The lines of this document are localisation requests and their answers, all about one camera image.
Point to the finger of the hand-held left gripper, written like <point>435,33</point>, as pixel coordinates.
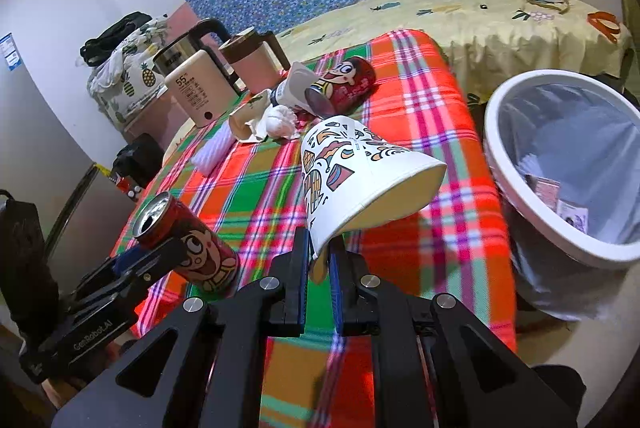
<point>127,260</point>
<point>160,255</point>

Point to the plaid tablecloth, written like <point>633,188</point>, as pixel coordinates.
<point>250,188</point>

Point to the pineapple print bedding pile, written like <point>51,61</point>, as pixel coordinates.
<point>135,78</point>

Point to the white trash bin with liner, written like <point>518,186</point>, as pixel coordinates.
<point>575,133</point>

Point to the red and white carton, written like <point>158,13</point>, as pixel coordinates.
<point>545,193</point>

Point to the black bag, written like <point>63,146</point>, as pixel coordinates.
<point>120,33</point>

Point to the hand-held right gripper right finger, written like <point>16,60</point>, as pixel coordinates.
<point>336,295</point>

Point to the white bag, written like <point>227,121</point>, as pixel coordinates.
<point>245,118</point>

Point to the steel electric kettle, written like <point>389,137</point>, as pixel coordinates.
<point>175,51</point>

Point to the red cartoon drink can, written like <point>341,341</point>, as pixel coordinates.
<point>350,86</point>
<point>200,253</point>

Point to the white yogurt cup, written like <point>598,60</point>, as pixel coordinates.
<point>295,86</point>

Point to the pink mug with brown lid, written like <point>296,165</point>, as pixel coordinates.
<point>250,63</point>

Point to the colourful patterned paper cup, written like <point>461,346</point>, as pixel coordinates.
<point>360,178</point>

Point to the yellow printed bed sheet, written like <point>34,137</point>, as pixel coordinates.
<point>450,18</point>

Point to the white foam net sleeve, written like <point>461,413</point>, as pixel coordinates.
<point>212,151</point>

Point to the purple and white carton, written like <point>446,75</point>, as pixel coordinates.
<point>572,215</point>

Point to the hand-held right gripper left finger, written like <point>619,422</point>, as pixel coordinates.
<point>300,288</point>

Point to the black backpack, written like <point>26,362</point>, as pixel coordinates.
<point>140,153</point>

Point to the crumpled white tissue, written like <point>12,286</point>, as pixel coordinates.
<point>277,121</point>

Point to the small red white object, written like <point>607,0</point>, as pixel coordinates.
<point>131,193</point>

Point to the pink storage box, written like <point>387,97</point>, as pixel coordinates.
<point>150,121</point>

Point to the blue white sticker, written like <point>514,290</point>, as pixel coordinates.
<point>9,53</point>

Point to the beige electric warmer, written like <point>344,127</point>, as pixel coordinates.
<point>200,93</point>

